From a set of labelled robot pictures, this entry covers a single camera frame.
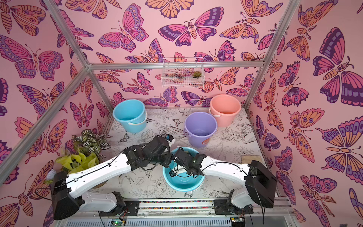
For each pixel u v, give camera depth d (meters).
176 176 0.71
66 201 0.38
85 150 0.76
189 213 0.73
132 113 1.03
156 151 0.56
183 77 1.05
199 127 0.97
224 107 1.07
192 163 0.57
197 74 0.92
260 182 0.42
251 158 0.90
